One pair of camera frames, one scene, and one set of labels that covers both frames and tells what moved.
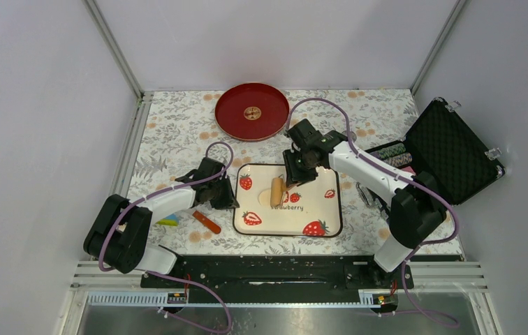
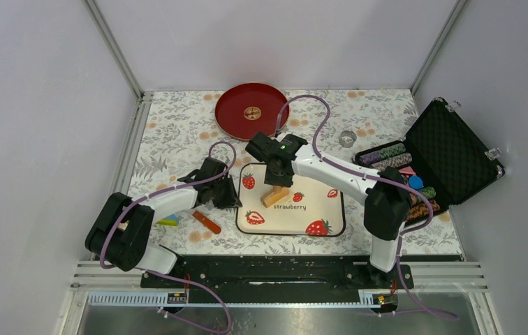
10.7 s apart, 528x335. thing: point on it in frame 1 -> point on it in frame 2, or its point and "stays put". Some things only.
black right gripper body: (301, 168) -> (283, 180)
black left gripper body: (221, 197) stays put
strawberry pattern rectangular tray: (312, 209) stays put
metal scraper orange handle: (210, 225) stays put
